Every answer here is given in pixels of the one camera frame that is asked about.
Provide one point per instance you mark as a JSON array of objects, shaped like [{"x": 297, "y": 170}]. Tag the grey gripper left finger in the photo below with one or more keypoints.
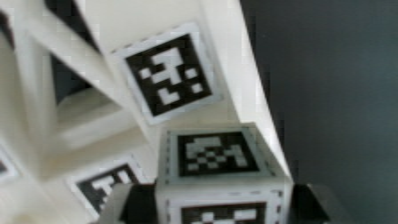
[{"x": 130, "y": 207}]

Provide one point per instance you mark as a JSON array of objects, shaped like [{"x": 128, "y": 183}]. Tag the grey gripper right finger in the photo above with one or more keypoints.
[{"x": 316, "y": 208}]

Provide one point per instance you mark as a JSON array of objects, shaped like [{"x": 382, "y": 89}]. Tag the white chair back frame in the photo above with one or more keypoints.
[{"x": 140, "y": 69}]

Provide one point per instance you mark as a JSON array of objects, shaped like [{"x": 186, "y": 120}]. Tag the white tagged cube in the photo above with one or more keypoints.
[{"x": 222, "y": 185}]

